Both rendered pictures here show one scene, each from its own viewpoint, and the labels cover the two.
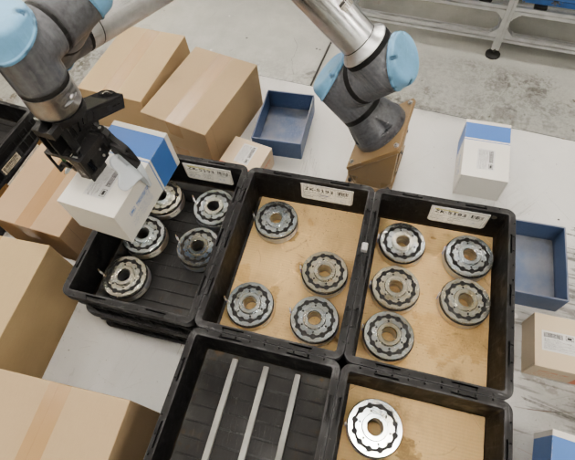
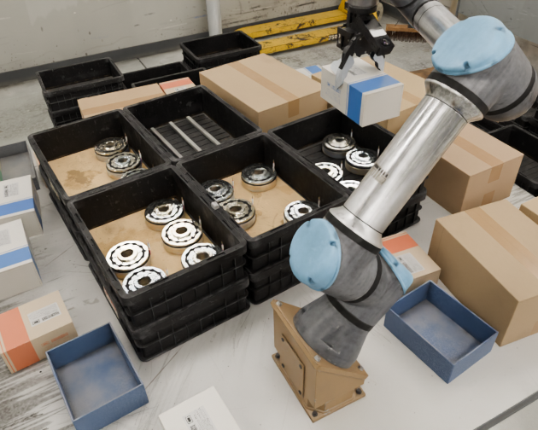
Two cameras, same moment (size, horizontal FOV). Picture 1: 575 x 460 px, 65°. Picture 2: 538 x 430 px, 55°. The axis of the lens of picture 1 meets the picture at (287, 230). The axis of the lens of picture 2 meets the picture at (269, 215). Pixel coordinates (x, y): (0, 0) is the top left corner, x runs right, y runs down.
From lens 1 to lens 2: 142 cm
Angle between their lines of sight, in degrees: 71
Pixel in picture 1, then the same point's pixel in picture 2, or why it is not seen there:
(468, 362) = (104, 241)
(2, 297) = not seen: hidden behind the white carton
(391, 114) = (312, 315)
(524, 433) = (49, 280)
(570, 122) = not seen: outside the picture
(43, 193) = not seen: hidden behind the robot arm
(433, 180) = (248, 408)
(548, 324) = (57, 320)
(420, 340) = (143, 230)
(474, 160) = (212, 414)
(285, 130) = (436, 337)
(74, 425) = (268, 97)
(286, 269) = (264, 206)
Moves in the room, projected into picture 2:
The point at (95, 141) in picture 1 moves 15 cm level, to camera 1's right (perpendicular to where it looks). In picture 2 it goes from (347, 31) to (316, 51)
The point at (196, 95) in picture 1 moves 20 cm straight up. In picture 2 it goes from (499, 237) to (523, 169)
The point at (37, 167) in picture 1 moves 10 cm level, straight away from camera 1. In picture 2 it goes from (480, 138) to (511, 136)
